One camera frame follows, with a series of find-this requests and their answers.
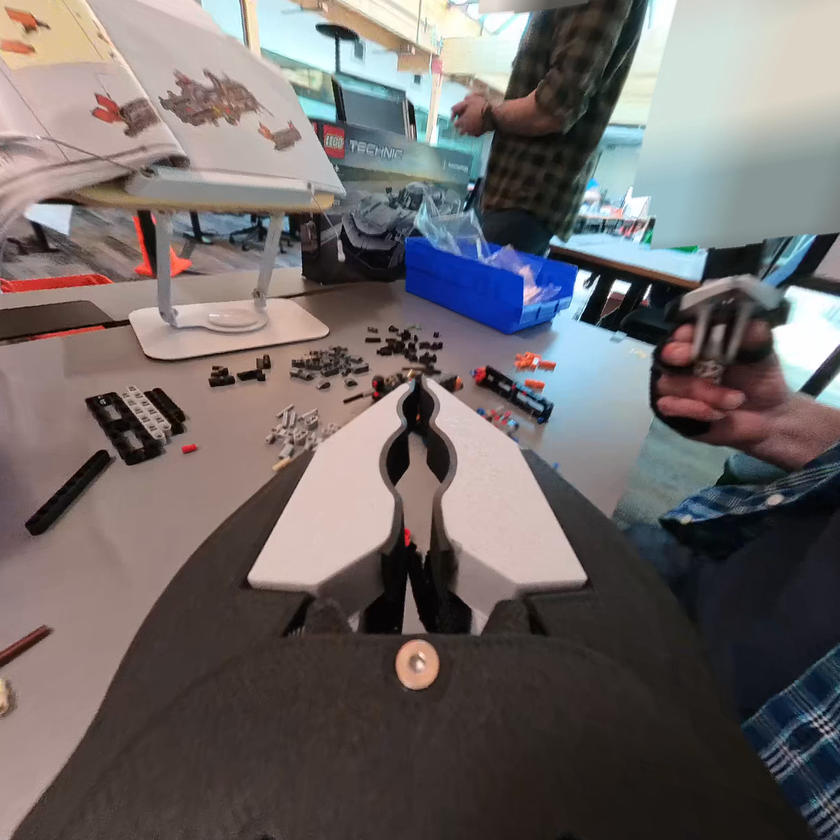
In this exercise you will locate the black and grey beam frame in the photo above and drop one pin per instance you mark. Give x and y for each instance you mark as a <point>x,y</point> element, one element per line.
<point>131,423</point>

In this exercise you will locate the pile of orange connectors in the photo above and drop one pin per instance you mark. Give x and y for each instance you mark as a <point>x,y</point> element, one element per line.
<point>533,361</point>

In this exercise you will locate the black lego set box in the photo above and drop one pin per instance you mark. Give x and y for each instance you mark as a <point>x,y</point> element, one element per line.
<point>380,151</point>

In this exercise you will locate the white book stand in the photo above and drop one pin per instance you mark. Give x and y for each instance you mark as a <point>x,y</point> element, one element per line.
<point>282,328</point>

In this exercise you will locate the pile of black lego pins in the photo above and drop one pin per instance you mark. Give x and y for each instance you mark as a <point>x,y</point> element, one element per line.
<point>403,344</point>

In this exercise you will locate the black beam with red pins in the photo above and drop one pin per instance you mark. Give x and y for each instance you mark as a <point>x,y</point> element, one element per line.
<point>515,394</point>

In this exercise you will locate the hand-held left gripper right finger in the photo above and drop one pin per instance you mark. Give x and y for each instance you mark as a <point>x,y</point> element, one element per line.
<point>512,518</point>

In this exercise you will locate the brown lego axle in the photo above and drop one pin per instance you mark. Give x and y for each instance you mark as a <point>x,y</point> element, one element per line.
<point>26,644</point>

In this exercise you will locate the person's right forearm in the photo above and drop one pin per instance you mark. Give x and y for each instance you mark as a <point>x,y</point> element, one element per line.
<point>754,505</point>

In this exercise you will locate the cluster of red blue pins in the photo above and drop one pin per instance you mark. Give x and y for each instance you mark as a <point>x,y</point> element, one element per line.
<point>499,418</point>

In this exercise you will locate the long black lego beam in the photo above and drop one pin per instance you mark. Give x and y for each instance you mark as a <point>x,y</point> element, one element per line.
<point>69,492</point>

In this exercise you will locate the office chair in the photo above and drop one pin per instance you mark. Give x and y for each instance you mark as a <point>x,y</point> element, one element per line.
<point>262,233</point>

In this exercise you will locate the background wooden table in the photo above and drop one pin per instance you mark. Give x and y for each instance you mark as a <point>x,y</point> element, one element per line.
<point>623,259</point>

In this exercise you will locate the black lego connector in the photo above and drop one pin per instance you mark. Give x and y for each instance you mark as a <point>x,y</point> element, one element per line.
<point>253,374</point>
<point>222,376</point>

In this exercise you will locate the person's leg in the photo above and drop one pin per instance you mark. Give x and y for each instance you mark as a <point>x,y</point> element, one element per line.
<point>656,551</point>

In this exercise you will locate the pile of dark grey connectors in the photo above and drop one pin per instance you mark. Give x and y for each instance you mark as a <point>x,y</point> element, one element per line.
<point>328,364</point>

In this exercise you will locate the tan lego piece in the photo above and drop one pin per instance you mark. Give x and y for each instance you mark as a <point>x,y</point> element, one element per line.
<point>5,697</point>

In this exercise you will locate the person's right hand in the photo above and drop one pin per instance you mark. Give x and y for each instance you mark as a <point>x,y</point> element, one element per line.
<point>754,407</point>

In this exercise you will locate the clear plastic bags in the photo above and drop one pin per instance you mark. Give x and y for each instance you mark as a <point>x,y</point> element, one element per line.
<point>453,229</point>

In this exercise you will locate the orange traffic cone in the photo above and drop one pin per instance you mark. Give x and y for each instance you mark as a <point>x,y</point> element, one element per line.
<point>177,262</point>

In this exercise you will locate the black flat panel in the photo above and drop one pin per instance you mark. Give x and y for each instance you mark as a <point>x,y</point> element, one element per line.
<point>52,320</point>

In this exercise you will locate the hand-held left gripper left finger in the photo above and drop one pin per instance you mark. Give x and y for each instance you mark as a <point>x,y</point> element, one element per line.
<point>328,518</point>

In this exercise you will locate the pile of light grey connectors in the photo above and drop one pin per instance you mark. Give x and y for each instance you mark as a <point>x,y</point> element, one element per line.
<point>298,430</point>

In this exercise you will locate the blue storage bin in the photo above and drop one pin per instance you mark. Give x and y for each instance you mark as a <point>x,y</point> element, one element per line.
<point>472,289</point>

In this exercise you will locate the orange plastic bar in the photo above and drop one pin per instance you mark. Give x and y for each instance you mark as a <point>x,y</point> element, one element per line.
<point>52,283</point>

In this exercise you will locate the lego instruction book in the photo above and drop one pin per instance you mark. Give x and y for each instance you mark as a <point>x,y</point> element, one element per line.
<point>197,39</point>

